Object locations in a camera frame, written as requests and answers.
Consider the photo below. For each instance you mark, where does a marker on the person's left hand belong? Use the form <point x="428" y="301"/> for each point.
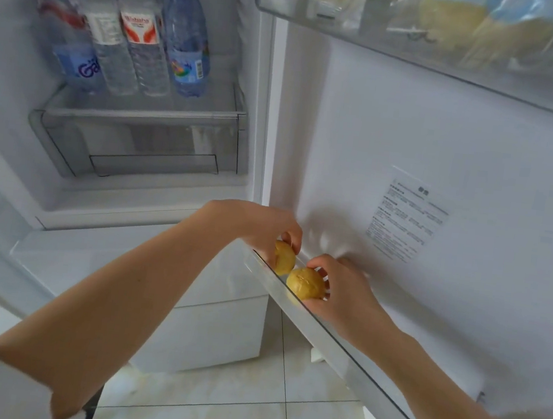
<point x="255" y="224"/>

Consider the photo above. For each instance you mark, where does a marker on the person's right hand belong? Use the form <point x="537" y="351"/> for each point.
<point x="354" y="310"/>

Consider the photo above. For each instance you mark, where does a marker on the yellow lemon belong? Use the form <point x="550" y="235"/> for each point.
<point x="283" y="258"/>
<point x="305" y="284"/>

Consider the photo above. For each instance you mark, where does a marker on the white refrigerator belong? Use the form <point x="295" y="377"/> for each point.
<point x="414" y="133"/>

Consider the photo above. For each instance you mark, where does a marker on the purple cap water bottle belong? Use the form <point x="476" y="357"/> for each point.
<point x="71" y="49"/>
<point x="187" y="52"/>

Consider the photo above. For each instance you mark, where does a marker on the white label water bottle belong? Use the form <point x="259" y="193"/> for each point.
<point x="109" y="43"/>

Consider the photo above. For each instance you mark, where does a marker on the person's right forearm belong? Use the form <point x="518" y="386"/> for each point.
<point x="457" y="416"/>

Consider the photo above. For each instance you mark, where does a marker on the person's left forearm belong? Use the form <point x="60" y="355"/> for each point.
<point x="96" y="305"/>

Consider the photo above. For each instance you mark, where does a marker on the glass refrigerator shelf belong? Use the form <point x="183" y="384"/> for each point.
<point x="143" y="112"/>

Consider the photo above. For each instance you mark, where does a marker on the white printed label sticker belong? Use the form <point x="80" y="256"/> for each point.
<point x="407" y="217"/>

